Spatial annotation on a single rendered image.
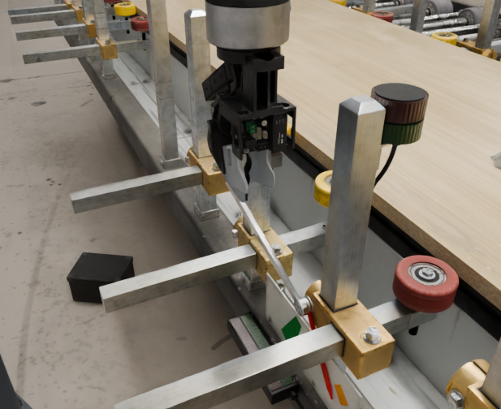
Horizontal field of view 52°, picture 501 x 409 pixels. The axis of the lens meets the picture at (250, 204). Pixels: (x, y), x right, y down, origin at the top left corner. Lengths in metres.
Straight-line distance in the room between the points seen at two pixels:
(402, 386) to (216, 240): 0.45
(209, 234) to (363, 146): 0.60
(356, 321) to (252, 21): 0.38
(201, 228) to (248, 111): 0.58
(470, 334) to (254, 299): 0.36
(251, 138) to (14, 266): 1.81
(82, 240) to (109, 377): 0.77
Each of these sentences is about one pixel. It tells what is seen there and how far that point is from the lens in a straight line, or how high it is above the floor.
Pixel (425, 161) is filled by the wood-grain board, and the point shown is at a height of 0.90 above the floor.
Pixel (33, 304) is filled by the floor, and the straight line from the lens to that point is 2.10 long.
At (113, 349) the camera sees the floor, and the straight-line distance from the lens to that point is 1.85.
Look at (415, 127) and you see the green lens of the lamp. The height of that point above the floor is 1.12.
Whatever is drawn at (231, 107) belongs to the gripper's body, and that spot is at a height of 1.13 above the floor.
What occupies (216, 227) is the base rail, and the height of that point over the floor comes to 0.70.
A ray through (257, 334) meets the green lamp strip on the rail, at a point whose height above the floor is 0.70.
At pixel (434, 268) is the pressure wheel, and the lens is 0.73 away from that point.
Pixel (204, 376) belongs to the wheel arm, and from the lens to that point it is 0.63.
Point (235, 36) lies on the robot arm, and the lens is 0.55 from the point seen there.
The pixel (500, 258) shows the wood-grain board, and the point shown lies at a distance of 0.79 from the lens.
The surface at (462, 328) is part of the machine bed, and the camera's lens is 0.86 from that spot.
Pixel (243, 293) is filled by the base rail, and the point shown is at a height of 0.70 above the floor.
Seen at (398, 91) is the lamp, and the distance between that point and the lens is 0.58.
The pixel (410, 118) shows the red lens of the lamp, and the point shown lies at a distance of 0.57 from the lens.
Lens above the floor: 1.35
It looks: 33 degrees down
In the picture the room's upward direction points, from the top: straight up
